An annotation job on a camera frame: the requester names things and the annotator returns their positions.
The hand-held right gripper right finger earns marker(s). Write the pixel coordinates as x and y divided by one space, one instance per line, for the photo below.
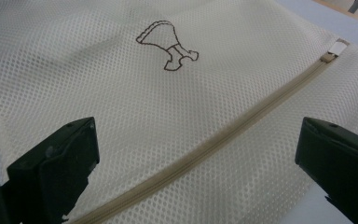
341 161

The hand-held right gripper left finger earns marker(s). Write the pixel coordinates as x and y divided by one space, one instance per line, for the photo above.
59 168

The cream mesh laundry bag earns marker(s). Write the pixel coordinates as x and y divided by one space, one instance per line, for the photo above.
167 124

